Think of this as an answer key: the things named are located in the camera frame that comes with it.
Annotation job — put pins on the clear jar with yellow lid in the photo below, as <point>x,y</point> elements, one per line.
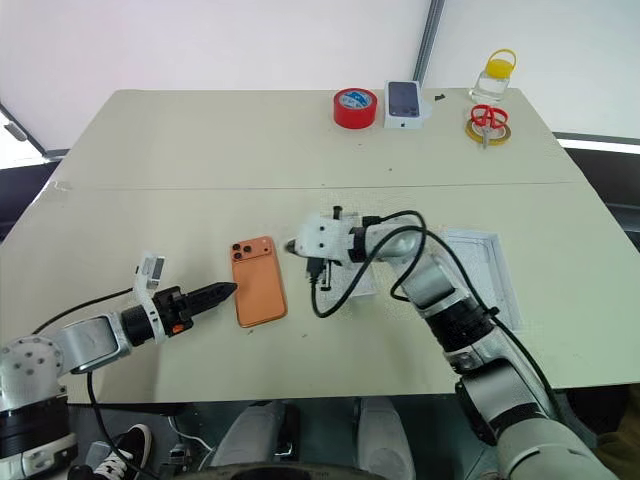
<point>492,85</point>

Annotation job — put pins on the yellow tape roll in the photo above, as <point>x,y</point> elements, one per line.
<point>502,137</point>

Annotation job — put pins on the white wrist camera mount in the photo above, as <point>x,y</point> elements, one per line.
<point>325,237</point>
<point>150,272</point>

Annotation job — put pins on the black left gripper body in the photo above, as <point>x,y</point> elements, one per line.
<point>170,306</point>

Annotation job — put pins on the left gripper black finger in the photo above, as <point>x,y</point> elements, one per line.
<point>210,303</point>
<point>212,291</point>

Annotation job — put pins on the black and white sneaker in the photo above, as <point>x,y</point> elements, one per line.
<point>132,440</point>

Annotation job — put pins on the grey rounded robot leg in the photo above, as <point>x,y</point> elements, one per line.
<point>385,435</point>
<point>250,435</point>

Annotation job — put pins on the white box with phone print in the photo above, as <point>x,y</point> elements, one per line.
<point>402,100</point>

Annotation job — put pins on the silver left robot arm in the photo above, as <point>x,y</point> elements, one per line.
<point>90,340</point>

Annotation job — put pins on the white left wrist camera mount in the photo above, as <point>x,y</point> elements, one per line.
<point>150,272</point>

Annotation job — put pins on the red tape roll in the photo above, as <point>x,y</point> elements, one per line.
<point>350,120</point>

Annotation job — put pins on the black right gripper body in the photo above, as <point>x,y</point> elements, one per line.
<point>320,272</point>

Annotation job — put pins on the orange smartphone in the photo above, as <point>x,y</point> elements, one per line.
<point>257,290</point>

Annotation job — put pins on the white phone box lid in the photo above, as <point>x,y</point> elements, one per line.
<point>340,280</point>

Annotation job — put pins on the clear plastic tray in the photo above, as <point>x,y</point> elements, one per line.
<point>480,250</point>

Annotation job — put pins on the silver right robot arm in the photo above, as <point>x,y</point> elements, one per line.
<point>500,395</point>

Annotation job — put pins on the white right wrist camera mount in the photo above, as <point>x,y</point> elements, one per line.
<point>325,237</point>

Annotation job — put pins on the grey window frame post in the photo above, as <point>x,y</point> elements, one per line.
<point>429,40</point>

